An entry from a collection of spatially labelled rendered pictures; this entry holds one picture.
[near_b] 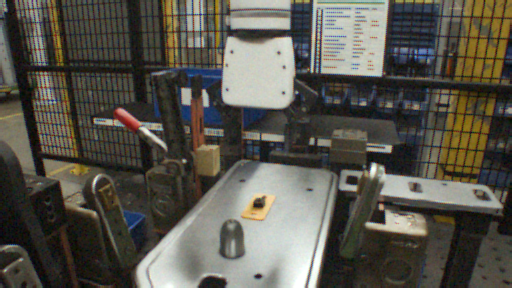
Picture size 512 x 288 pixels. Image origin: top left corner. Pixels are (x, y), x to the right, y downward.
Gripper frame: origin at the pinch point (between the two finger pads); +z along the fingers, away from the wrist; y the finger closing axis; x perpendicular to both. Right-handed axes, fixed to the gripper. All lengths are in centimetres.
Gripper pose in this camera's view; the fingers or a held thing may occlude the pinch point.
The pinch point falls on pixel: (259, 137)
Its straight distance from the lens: 52.7
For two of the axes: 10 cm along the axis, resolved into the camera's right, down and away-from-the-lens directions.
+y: 9.5, 1.0, -2.9
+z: 0.0, 9.5, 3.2
